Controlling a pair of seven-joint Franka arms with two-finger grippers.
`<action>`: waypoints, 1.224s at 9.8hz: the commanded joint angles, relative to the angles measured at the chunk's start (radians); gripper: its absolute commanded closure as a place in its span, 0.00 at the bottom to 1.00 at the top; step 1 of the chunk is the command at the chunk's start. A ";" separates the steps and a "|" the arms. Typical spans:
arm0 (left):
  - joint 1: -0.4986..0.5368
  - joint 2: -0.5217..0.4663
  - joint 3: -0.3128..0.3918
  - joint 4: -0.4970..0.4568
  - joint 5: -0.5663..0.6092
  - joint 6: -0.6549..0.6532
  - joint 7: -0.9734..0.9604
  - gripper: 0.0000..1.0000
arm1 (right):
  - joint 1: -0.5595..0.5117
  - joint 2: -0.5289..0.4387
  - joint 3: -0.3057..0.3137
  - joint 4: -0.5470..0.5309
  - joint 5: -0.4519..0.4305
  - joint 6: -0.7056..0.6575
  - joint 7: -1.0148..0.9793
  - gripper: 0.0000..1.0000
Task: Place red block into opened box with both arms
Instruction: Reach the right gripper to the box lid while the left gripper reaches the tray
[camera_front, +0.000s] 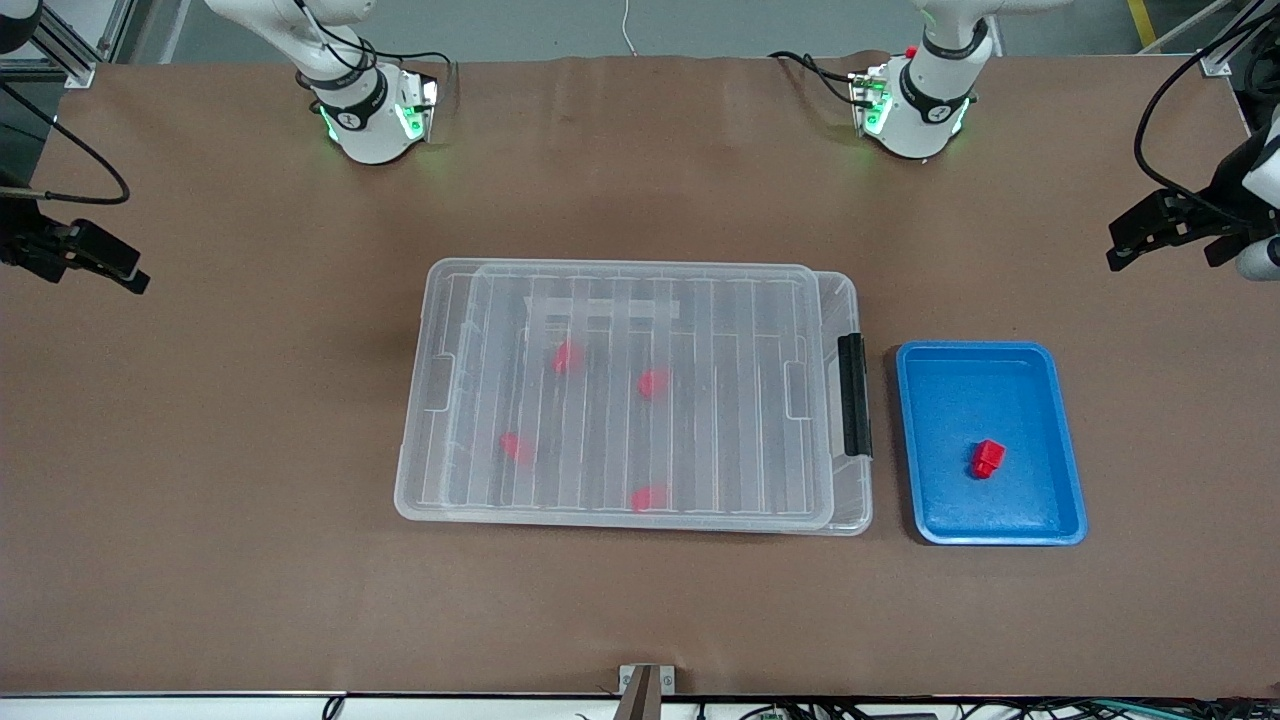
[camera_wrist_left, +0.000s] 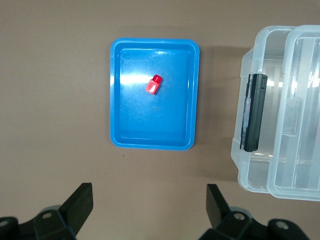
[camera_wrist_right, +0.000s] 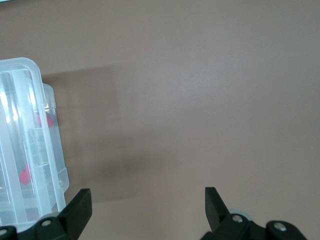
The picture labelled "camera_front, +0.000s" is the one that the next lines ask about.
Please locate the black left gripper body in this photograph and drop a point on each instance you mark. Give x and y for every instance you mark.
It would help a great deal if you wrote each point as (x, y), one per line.
(1222, 187)

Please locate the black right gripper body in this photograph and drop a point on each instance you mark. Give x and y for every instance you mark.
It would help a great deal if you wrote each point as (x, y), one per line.
(22, 246)

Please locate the red block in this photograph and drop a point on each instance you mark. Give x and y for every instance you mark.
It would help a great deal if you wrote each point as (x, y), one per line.
(653, 382)
(567, 357)
(648, 497)
(988, 458)
(517, 447)

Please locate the clear ribbed plastic lid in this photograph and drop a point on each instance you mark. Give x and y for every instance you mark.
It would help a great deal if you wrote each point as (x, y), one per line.
(600, 440)

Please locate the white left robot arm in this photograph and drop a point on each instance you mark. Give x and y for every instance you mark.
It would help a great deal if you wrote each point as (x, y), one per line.
(930, 110)

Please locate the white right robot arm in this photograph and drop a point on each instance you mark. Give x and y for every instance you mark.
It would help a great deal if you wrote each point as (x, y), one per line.
(365, 130)

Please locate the clear plastic storage box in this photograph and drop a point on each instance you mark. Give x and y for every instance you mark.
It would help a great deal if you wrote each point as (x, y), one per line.
(850, 300)

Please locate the blue plastic tray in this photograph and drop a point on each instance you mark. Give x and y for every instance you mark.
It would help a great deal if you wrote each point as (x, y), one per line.
(960, 400)

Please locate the brown table cover sheet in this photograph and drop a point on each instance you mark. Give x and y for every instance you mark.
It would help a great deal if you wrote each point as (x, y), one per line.
(640, 200)

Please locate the metal table edge bracket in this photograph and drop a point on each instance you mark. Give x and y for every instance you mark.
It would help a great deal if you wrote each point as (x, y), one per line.
(667, 680)

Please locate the brown camera mount post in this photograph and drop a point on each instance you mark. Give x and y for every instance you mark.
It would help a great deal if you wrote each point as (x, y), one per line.
(640, 700)

